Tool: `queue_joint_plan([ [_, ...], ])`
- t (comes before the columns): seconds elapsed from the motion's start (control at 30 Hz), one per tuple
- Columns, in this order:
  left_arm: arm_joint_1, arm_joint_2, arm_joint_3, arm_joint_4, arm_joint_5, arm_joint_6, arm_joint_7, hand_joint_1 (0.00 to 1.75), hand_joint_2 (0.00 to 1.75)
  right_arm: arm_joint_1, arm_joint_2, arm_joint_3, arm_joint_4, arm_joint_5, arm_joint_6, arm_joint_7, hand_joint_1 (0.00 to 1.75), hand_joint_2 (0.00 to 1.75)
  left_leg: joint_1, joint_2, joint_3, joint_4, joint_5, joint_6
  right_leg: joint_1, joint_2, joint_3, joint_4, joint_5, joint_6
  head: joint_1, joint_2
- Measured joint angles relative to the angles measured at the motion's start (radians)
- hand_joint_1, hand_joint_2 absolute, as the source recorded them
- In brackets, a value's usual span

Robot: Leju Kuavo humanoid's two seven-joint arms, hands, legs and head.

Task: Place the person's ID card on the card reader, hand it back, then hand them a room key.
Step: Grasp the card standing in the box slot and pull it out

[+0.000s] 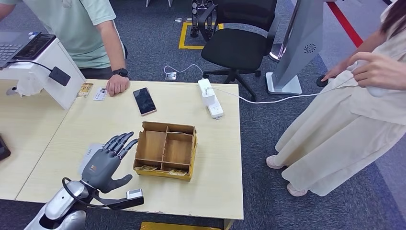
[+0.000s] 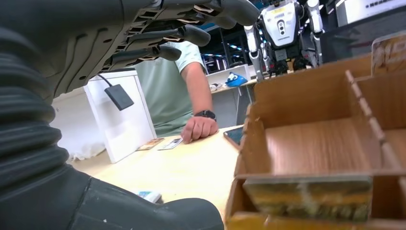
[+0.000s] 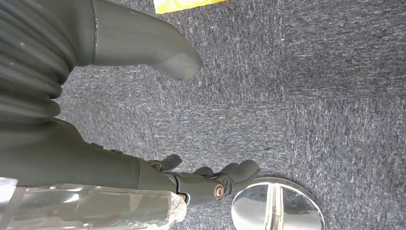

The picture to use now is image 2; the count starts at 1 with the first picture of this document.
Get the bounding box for gold printed card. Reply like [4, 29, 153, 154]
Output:
[136, 137, 166, 151]

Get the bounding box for person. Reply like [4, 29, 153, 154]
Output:
[135, 40, 220, 145]

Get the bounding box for grey white card reader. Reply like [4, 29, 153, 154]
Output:
[135, 190, 163, 205]

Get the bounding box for black wristwatch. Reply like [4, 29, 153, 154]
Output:
[194, 110, 217, 122]

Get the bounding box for black smartphone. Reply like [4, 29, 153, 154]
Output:
[223, 126, 245, 150]

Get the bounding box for white background desk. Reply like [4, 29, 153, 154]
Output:
[206, 64, 258, 127]

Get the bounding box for blue bag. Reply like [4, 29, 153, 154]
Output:
[225, 72, 248, 88]

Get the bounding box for white desk stand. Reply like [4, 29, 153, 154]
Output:
[50, 69, 158, 164]

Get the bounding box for black square adapter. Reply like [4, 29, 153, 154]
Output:
[104, 84, 135, 111]

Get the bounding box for wooden divided box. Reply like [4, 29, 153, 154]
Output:
[224, 33, 406, 230]

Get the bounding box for standing humanoid robot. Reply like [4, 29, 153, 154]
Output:
[243, 0, 324, 81]

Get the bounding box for dark partition panel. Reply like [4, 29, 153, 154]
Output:
[320, 6, 406, 64]

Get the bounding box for white box appliance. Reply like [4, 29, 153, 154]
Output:
[335, 0, 406, 28]

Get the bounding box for black adapter cable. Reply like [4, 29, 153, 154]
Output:
[96, 74, 113, 88]

